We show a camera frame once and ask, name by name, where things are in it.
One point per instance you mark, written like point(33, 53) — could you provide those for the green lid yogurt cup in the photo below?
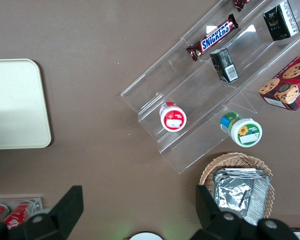
point(245, 131)

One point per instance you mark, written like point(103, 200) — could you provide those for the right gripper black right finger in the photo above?
point(215, 225)

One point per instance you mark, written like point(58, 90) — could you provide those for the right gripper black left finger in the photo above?
point(62, 215)

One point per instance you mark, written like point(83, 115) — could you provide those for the Snickers chocolate bar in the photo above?
point(212, 37)
point(241, 3)

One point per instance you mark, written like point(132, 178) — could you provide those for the small black carton box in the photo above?
point(225, 65)
point(280, 21)

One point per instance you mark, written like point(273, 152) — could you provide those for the silver foil pack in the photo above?
point(230, 192)
point(261, 197)

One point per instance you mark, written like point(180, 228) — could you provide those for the light tan wicker basket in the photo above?
point(240, 160)

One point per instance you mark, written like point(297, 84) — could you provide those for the cream plastic tray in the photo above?
point(17, 105)

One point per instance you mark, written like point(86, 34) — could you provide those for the clear acrylic bottle rack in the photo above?
point(38, 202)

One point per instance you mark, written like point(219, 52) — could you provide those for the clear acrylic stepped display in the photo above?
point(190, 82)

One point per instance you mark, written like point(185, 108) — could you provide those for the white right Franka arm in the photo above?
point(146, 237)

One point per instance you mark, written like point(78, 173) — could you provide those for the red lid yogurt cup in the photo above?
point(173, 119)

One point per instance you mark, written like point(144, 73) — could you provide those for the red plaid cookie box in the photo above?
point(287, 85)

